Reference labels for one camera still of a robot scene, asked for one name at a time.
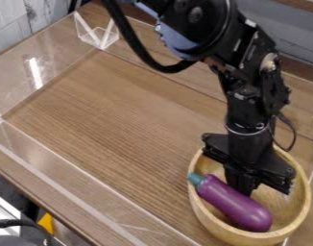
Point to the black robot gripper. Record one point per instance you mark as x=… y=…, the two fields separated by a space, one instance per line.
x=250 y=160

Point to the purple toy eggplant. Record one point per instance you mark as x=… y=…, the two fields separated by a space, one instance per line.
x=247 y=213

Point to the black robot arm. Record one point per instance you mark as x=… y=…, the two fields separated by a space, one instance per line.
x=207 y=31

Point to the brown wooden bowl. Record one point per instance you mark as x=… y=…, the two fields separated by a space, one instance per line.
x=288 y=208

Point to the black device with yellow label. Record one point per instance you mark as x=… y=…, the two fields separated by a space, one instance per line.
x=32 y=234

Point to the clear acrylic corner bracket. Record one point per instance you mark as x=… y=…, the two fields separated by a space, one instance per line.
x=100 y=37

